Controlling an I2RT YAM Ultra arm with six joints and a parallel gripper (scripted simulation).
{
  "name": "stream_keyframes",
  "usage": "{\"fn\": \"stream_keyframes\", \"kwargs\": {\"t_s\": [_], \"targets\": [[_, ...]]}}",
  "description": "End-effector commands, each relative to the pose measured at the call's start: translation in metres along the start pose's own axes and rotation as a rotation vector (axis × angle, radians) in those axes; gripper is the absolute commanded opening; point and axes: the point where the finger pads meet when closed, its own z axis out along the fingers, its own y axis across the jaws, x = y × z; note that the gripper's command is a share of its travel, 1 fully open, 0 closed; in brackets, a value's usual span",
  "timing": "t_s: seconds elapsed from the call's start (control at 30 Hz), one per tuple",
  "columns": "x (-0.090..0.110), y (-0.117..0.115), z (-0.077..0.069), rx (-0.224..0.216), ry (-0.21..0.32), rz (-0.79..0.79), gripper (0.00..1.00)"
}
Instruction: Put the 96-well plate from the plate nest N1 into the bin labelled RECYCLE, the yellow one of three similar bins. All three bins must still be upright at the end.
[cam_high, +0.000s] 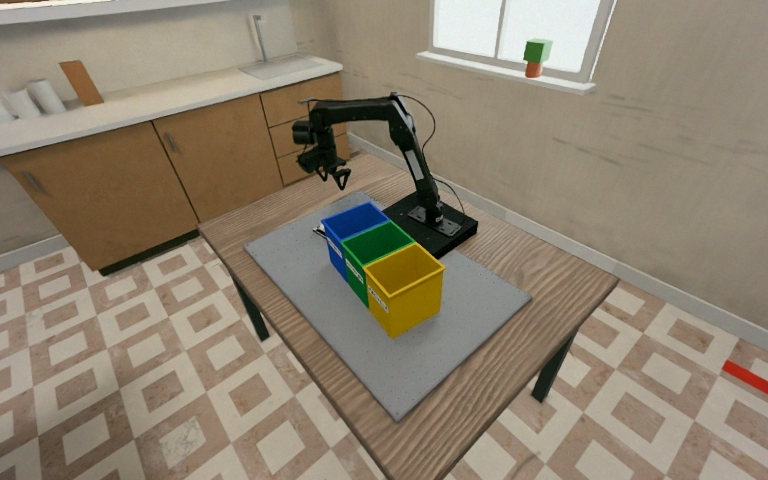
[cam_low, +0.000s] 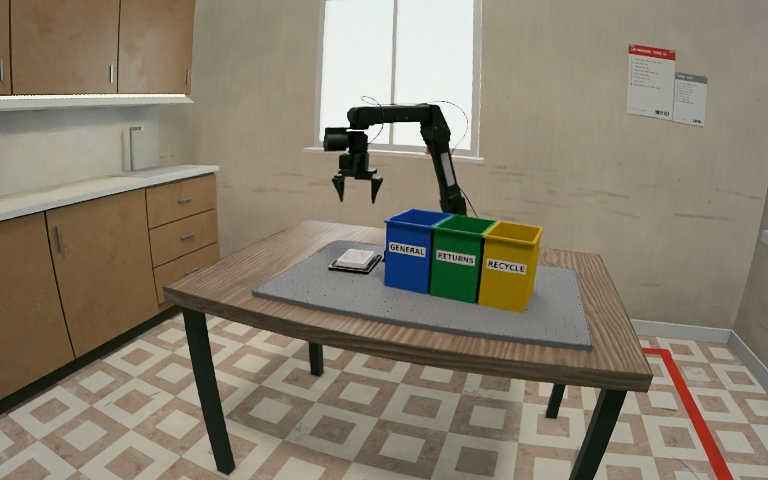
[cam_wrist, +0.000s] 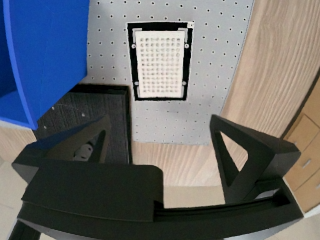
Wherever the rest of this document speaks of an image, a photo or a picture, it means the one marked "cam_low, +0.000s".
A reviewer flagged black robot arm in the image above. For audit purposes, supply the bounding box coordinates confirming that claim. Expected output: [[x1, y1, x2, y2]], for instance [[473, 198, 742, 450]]
[[323, 104, 467, 216]]

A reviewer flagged blue bin labelled general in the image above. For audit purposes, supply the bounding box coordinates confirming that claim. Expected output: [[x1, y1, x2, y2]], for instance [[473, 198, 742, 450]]
[[384, 209, 454, 294]]

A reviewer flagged green bin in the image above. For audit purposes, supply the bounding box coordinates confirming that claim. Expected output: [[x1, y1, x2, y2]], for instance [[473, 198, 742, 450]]
[[430, 214, 498, 304]]

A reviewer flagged yellow open bin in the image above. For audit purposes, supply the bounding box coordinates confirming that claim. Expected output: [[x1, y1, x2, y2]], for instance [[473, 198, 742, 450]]
[[478, 221, 543, 313]]

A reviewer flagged white well plate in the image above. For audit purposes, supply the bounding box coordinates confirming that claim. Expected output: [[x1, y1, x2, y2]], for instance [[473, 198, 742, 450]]
[[336, 249, 375, 268]]

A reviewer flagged black rectangular frame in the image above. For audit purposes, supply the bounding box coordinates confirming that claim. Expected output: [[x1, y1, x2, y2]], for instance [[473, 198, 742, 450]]
[[328, 251, 382, 275]]

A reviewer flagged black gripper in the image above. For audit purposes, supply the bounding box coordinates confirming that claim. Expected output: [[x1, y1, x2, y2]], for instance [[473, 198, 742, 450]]
[[332, 168, 384, 204]]

